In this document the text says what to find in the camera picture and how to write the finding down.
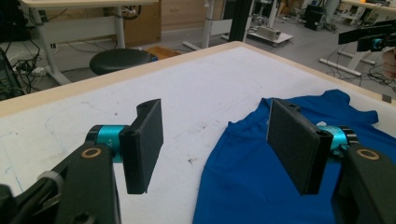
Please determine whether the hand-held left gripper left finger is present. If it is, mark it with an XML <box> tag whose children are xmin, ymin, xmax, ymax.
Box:
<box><xmin>85</xmin><ymin>98</ymin><xmax>164</xmax><ymax>195</ymax></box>

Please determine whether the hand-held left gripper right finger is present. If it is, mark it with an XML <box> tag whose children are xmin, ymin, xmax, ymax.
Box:
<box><xmin>266</xmin><ymin>98</ymin><xmax>359</xmax><ymax>196</ymax></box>

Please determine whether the blue shirt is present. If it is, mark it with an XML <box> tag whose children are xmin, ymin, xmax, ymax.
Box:
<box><xmin>191</xmin><ymin>89</ymin><xmax>396</xmax><ymax>224</ymax></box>

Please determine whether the black equipment box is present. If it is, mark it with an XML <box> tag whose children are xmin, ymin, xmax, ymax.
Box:
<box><xmin>304</xmin><ymin>4</ymin><xmax>327</xmax><ymax>32</ymax></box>

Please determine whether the white wheeled platform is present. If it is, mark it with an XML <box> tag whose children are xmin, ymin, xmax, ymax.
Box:
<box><xmin>247</xmin><ymin>29</ymin><xmax>294</xmax><ymax>49</ymax></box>

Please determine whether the black round stool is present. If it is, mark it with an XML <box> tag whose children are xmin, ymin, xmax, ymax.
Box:
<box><xmin>89</xmin><ymin>48</ymin><xmax>158</xmax><ymax>77</ymax></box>

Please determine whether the grey box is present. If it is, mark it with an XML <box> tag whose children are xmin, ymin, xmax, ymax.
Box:
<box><xmin>257</xmin><ymin>25</ymin><xmax>282</xmax><ymax>41</ymax></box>

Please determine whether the brown cardboard box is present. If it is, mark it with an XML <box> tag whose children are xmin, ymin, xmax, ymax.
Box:
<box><xmin>145</xmin><ymin>46</ymin><xmax>181</xmax><ymax>61</ymax></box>

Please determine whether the black pillar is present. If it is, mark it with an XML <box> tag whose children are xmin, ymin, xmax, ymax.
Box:
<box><xmin>228</xmin><ymin>0</ymin><xmax>254</xmax><ymax>43</ymax></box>

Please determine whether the white desk with metal legs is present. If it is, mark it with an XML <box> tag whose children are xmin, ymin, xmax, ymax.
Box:
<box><xmin>20</xmin><ymin>0</ymin><xmax>160</xmax><ymax>87</ymax></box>

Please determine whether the white desk leg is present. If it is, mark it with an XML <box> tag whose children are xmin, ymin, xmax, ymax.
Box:
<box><xmin>182</xmin><ymin>0</ymin><xmax>233</xmax><ymax>51</ymax></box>

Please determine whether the black computer tower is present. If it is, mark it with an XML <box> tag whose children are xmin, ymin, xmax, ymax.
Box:
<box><xmin>0</xmin><ymin>46</ymin><xmax>25</xmax><ymax>101</ymax></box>

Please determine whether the white desk foot frame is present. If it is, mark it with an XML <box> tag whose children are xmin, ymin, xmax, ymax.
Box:
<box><xmin>318</xmin><ymin>43</ymin><xmax>377</xmax><ymax>77</ymax></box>

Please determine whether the tangle of black floor cables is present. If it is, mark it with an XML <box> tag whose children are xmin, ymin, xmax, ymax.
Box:
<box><xmin>6</xmin><ymin>38</ymin><xmax>48</xmax><ymax>94</ymax></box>

